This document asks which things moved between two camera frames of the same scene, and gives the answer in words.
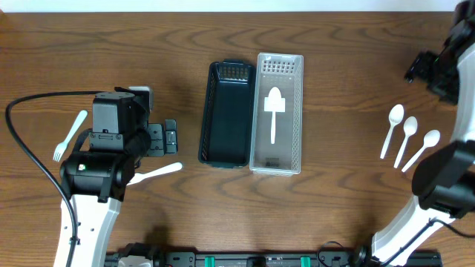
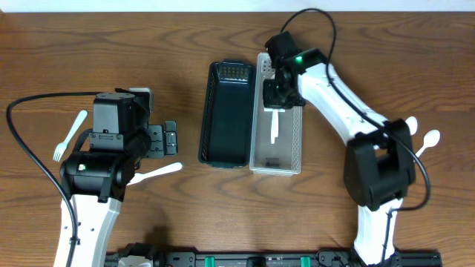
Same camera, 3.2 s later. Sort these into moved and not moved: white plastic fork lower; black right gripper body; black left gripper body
Moved: black right gripper body
Not moved: white plastic fork lower; black left gripper body
